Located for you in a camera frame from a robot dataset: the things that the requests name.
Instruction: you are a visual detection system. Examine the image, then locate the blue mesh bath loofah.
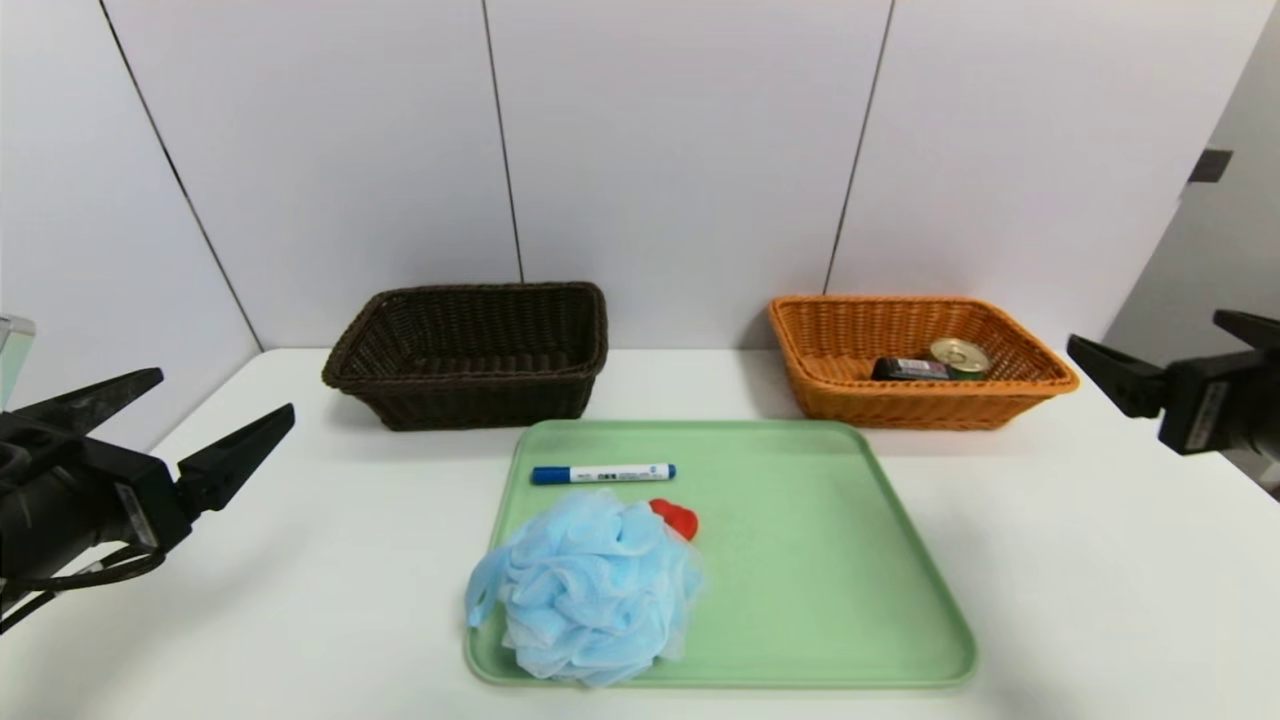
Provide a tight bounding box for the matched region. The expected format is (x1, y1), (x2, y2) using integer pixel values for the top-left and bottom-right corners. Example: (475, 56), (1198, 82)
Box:
(465, 491), (705, 689)

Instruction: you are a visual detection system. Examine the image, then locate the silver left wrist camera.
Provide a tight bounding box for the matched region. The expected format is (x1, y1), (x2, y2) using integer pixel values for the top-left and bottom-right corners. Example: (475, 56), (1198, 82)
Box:
(0, 315), (37, 411)

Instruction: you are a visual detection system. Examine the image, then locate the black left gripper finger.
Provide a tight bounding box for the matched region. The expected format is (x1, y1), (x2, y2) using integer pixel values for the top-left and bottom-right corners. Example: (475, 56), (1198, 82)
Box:
(176, 403), (296, 523)
(9, 367), (164, 436)

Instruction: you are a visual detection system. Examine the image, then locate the tin can with pull tab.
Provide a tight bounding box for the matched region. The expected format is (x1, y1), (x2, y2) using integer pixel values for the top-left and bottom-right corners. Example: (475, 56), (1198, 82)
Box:
(928, 338), (992, 381)

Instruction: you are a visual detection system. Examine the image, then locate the red rubber duck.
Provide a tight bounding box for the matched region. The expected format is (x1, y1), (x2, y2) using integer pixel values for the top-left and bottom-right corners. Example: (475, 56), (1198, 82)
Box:
(648, 498), (700, 542)

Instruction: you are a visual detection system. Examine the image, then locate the dark brown wicker basket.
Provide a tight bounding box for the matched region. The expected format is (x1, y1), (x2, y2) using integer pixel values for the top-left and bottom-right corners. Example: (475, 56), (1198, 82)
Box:
(321, 281), (610, 433)

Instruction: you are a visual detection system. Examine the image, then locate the orange wicker basket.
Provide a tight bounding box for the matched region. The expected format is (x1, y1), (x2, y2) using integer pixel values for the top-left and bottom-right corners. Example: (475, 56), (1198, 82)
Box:
(768, 295), (1081, 432)

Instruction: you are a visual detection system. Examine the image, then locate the blue whiteboard marker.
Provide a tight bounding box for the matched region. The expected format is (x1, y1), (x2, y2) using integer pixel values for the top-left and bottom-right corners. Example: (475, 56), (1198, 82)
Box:
(531, 463), (677, 486)

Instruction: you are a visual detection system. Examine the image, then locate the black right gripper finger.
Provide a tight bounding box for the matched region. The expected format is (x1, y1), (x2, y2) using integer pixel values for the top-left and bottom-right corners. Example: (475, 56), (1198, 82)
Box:
(1213, 308), (1280, 351)
(1066, 333), (1169, 419)

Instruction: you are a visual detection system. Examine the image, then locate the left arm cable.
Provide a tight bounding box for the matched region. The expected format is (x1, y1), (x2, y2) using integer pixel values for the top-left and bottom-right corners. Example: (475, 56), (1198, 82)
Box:
(0, 545), (166, 633)

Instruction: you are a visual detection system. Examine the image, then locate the green plastic tray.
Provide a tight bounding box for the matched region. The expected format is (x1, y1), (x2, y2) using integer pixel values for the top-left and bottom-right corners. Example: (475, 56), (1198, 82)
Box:
(465, 419), (979, 690)

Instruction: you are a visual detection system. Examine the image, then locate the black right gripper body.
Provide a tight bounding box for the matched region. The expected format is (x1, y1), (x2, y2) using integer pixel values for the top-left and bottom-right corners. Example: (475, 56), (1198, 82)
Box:
(1158, 348), (1280, 456)

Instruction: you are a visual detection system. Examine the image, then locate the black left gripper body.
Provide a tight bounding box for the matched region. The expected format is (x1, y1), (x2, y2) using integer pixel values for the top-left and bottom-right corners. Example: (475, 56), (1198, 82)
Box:
(0, 411), (193, 579)

